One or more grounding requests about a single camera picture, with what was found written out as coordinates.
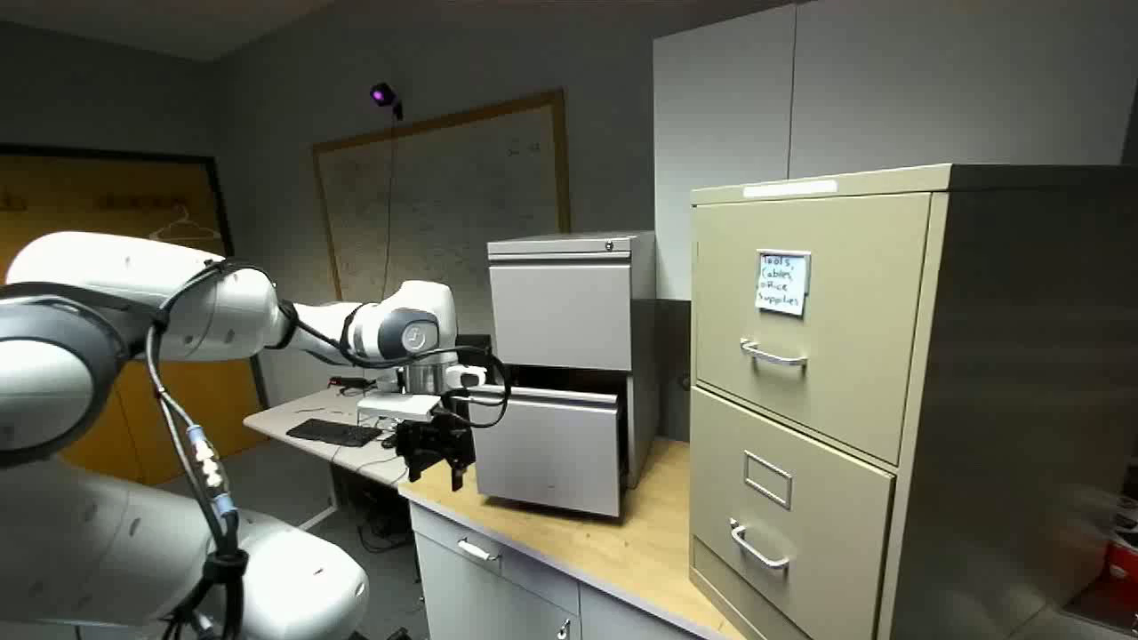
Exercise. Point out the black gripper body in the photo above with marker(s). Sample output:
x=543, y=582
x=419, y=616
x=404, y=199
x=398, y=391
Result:
x=431, y=436

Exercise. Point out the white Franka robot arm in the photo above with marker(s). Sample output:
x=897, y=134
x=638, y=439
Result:
x=110, y=277

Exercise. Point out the gray desk base cabinet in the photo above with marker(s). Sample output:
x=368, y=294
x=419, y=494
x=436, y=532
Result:
x=484, y=591

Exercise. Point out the gray file cabinet body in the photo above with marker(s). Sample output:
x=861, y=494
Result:
x=644, y=344

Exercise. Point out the beige drawer with empty holder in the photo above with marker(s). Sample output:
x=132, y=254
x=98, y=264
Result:
x=831, y=544

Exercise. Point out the beige drawer with paper label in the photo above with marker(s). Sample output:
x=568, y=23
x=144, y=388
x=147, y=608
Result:
x=854, y=358

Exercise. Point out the beige file cabinet body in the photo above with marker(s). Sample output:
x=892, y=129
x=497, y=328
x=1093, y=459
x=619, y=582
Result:
x=1018, y=391

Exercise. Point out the white box device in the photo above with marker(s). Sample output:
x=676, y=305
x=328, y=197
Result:
x=398, y=411

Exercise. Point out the black keyboard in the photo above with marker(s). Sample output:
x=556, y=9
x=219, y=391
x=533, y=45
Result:
x=336, y=433

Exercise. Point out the wood framed whiteboard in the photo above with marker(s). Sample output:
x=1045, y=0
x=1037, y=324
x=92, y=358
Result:
x=473, y=188

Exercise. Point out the white handwritten paper label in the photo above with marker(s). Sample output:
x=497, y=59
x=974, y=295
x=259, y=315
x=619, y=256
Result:
x=783, y=282

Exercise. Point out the red object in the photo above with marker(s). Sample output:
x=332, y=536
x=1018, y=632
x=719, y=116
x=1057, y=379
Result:
x=1123, y=572

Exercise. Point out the metal label holder frame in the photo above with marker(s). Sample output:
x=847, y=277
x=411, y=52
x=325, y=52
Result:
x=770, y=478

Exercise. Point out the camera with purple light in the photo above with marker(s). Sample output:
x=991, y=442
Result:
x=386, y=98

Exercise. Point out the white wall cabinet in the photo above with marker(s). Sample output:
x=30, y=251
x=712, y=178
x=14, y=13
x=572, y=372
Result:
x=735, y=142

